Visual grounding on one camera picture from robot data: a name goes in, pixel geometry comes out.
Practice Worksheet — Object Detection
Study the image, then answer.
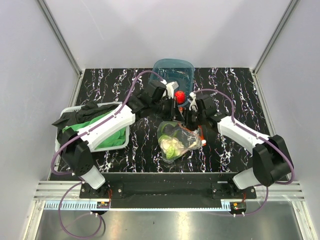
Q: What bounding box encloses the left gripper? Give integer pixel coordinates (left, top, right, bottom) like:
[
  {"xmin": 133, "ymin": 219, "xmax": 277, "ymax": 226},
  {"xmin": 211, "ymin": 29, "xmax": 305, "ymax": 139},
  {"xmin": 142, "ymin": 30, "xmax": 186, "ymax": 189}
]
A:
[{"xmin": 151, "ymin": 96, "xmax": 185, "ymax": 123}]

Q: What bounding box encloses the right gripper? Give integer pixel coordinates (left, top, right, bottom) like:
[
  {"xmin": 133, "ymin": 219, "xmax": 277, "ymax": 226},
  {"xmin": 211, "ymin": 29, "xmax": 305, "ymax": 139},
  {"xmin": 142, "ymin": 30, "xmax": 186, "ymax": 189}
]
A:
[{"xmin": 173, "ymin": 107, "xmax": 206, "ymax": 132}]

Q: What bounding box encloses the red fake tomato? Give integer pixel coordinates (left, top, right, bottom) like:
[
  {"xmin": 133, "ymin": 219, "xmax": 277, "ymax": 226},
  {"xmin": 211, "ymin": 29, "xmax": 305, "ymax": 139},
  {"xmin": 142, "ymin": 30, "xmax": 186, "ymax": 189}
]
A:
[{"xmin": 174, "ymin": 90, "xmax": 187, "ymax": 105}]

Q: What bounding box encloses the clear zip top bag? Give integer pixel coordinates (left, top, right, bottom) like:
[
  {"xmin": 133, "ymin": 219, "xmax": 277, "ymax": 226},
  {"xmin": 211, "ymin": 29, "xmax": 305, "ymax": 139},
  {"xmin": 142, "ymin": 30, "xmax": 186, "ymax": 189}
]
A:
[{"xmin": 157, "ymin": 121, "xmax": 207, "ymax": 164}]

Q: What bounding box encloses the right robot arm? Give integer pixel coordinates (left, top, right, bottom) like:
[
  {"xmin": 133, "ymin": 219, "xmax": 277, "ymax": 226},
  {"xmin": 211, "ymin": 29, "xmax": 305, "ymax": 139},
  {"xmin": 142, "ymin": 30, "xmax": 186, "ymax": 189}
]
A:
[{"xmin": 183, "ymin": 92, "xmax": 294, "ymax": 199}]

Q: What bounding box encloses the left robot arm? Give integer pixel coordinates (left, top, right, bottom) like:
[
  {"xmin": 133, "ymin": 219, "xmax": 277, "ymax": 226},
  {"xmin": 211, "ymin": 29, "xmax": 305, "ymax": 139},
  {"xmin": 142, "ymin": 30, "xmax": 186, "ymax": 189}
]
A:
[{"xmin": 60, "ymin": 80, "xmax": 181, "ymax": 198}]

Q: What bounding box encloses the dark fake eggplant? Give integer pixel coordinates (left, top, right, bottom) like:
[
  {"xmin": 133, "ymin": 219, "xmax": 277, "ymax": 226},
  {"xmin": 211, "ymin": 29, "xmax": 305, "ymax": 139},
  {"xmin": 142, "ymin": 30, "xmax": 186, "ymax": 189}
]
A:
[{"xmin": 161, "ymin": 123, "xmax": 180, "ymax": 135}]

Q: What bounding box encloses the white fake cauliflower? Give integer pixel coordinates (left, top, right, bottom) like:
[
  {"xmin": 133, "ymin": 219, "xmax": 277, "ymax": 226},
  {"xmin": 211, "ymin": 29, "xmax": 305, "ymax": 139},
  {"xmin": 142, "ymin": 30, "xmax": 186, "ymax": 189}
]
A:
[{"xmin": 160, "ymin": 137, "xmax": 184, "ymax": 150}]

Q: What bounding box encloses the green fake lettuce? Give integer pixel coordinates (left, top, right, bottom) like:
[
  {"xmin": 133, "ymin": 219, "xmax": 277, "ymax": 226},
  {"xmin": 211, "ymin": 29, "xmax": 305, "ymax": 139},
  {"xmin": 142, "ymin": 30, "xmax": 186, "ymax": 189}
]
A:
[{"xmin": 163, "ymin": 145, "xmax": 182, "ymax": 160}]

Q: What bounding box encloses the teal plastic container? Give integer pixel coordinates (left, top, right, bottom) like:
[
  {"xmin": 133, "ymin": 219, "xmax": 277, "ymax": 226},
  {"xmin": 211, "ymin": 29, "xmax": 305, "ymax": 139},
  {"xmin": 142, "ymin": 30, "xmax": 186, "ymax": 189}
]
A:
[{"xmin": 146, "ymin": 58, "xmax": 195, "ymax": 113}]

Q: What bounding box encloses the white perforated plastic basket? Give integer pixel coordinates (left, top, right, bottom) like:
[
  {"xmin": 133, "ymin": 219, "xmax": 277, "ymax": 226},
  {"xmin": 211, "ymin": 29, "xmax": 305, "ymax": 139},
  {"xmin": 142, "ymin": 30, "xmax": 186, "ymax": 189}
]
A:
[{"xmin": 54, "ymin": 101, "xmax": 131, "ymax": 153}]

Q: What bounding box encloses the green cloth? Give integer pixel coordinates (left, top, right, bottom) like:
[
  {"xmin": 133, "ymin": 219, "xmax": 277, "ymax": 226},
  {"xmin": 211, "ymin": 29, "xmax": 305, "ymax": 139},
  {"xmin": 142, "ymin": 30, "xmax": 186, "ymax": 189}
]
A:
[{"xmin": 57, "ymin": 110, "xmax": 127, "ymax": 152}]

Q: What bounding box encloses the black cloth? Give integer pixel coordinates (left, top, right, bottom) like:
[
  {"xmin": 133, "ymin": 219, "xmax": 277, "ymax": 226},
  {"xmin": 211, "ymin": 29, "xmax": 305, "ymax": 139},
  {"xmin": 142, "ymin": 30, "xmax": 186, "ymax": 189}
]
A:
[{"xmin": 52, "ymin": 100, "xmax": 118, "ymax": 143}]

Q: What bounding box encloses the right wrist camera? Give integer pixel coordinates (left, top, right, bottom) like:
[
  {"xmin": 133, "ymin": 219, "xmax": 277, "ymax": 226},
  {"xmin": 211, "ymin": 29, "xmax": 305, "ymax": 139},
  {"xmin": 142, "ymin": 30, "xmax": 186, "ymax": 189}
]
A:
[{"xmin": 189, "ymin": 92, "xmax": 198, "ymax": 112}]

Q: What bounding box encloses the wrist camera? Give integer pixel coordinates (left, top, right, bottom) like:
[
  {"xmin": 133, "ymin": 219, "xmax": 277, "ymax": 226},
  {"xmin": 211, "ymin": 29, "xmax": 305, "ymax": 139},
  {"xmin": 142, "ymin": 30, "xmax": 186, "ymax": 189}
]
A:
[
  {"xmin": 189, "ymin": 92, "xmax": 198, "ymax": 112},
  {"xmin": 161, "ymin": 80, "xmax": 179, "ymax": 99}
]

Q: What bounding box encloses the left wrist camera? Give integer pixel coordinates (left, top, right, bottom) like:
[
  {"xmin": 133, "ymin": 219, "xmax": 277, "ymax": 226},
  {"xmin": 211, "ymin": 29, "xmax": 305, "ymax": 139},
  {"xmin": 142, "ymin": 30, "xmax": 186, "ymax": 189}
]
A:
[{"xmin": 161, "ymin": 80, "xmax": 179, "ymax": 99}]

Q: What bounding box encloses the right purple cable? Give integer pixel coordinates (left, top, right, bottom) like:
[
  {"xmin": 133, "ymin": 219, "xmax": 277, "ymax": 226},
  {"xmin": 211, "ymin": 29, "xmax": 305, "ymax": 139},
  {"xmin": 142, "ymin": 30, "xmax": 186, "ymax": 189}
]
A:
[{"xmin": 193, "ymin": 88, "xmax": 296, "ymax": 216}]

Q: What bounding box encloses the purple cable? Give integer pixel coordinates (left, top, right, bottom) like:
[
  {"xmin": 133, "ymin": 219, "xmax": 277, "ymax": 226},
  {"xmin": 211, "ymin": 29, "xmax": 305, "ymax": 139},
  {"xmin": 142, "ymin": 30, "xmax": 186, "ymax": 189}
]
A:
[
  {"xmin": 193, "ymin": 88, "xmax": 296, "ymax": 216},
  {"xmin": 50, "ymin": 70, "xmax": 168, "ymax": 238}
]

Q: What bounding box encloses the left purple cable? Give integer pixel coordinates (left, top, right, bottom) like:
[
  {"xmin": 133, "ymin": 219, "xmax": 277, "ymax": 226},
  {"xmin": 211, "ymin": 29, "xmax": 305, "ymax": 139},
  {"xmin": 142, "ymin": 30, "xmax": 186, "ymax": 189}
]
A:
[{"xmin": 50, "ymin": 70, "xmax": 168, "ymax": 238}]

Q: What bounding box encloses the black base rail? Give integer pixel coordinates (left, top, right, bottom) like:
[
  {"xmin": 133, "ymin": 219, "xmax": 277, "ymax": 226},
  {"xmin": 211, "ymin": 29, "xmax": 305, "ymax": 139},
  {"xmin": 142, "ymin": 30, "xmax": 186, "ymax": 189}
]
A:
[{"xmin": 79, "ymin": 172, "xmax": 264, "ymax": 211}]

